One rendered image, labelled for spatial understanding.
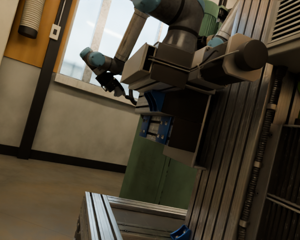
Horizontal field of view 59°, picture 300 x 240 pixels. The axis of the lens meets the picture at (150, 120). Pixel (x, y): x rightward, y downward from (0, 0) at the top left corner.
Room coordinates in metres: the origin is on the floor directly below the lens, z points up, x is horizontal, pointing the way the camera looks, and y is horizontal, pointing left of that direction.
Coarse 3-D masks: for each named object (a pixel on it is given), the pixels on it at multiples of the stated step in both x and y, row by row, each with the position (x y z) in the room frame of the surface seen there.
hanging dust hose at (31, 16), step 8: (32, 0) 2.23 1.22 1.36; (40, 0) 2.27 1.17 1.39; (24, 8) 2.25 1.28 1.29; (32, 8) 2.24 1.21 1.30; (40, 8) 2.30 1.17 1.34; (24, 16) 2.24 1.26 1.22; (32, 16) 2.25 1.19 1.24; (40, 16) 2.32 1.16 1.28; (24, 24) 2.24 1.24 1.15; (32, 24) 2.26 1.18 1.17; (24, 32) 2.23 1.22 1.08; (32, 32) 2.26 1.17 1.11
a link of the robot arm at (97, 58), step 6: (90, 54) 1.35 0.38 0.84; (96, 54) 1.33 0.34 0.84; (102, 54) 1.35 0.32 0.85; (90, 60) 1.34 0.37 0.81; (96, 60) 1.33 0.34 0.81; (102, 60) 1.35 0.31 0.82; (108, 60) 1.38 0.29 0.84; (96, 66) 1.36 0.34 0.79; (102, 66) 1.38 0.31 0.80; (108, 66) 1.39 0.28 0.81
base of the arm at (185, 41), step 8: (168, 32) 0.95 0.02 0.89; (176, 32) 0.92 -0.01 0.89; (184, 32) 0.91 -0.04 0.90; (192, 32) 0.92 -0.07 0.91; (168, 40) 0.92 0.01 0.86; (176, 40) 0.90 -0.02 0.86; (184, 40) 0.91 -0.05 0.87; (192, 40) 0.92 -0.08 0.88; (184, 48) 0.90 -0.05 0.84; (192, 48) 0.91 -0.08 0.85
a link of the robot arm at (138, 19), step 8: (136, 16) 1.30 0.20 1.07; (144, 16) 1.30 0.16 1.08; (128, 24) 1.35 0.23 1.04; (136, 24) 1.32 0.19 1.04; (144, 24) 1.34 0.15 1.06; (128, 32) 1.34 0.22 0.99; (136, 32) 1.34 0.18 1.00; (128, 40) 1.35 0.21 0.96; (136, 40) 1.37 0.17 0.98; (120, 48) 1.38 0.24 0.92; (128, 48) 1.37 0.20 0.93; (120, 56) 1.39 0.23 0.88; (128, 56) 1.40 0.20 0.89; (112, 64) 1.40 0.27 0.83; (120, 64) 1.41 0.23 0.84; (112, 72) 1.44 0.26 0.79; (120, 72) 1.43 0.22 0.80
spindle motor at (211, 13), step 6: (204, 0) 1.71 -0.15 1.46; (210, 6) 1.71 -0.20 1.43; (216, 6) 1.73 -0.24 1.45; (204, 12) 1.71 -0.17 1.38; (210, 12) 1.71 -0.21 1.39; (216, 12) 1.74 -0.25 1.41; (204, 18) 1.71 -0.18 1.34; (210, 18) 1.72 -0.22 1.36; (216, 18) 1.76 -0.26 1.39; (204, 24) 1.71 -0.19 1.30; (210, 24) 1.72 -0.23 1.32; (204, 30) 1.71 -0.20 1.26; (210, 30) 1.73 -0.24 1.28
